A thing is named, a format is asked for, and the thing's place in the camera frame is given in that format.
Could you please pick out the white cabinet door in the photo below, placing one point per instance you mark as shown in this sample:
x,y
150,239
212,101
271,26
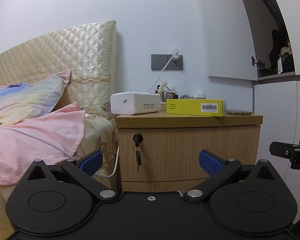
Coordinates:
x,y
275,110

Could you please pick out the wooden drawer without lock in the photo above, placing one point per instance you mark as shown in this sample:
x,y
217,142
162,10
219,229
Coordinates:
x,y
152,185

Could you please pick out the cream artificial flower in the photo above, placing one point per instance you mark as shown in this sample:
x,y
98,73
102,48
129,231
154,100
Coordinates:
x,y
162,87

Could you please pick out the grey wall socket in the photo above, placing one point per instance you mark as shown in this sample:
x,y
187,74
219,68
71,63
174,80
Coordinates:
x,y
177,65

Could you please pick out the cream quilted headboard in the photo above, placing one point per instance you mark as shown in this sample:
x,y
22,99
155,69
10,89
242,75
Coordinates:
x,y
85,52

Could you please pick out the white paper tag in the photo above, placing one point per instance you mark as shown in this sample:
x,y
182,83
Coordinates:
x,y
280,66

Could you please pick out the yellow box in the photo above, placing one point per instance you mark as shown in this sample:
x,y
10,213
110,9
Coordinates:
x,y
187,107

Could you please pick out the metal door hinge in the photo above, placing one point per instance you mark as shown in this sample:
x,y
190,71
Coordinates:
x,y
257,61

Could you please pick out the white tissue pack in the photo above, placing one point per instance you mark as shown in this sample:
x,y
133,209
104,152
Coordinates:
x,y
132,103

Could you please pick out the white round device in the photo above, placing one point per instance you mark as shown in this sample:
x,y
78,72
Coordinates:
x,y
200,96

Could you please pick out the wooden drawer with lock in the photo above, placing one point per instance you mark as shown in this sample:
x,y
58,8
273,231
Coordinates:
x,y
180,145

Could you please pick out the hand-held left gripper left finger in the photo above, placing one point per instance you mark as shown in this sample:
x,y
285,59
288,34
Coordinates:
x,y
91,163

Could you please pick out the cream floral bed sheet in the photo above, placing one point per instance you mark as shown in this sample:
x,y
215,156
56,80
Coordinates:
x,y
100,135

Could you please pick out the wooden nightstand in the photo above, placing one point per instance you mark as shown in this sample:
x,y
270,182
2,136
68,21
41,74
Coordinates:
x,y
190,140

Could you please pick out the small white box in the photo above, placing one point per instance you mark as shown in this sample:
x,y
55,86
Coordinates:
x,y
163,105

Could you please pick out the grey wall switch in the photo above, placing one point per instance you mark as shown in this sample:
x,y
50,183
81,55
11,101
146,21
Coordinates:
x,y
158,62

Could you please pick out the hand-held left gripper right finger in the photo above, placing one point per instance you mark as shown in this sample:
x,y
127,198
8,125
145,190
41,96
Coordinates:
x,y
210,163

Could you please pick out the grey cloth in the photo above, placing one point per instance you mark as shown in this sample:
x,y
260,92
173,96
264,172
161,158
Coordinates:
x,y
185,96

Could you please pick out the gold smartphone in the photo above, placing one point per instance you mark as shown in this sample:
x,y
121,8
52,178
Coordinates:
x,y
240,112

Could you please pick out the pastel rainbow pillow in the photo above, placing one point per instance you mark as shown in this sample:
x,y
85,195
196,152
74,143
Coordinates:
x,y
22,102

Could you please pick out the pink blanket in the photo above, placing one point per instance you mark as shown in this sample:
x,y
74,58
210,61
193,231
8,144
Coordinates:
x,y
40,135

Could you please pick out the white wardrobe door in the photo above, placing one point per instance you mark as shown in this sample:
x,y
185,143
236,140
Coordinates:
x,y
227,30

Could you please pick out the dark clothes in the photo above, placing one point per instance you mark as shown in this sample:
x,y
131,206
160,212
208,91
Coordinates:
x,y
277,47

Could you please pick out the white charger plug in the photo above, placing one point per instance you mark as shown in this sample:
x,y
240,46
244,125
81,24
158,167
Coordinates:
x,y
175,54

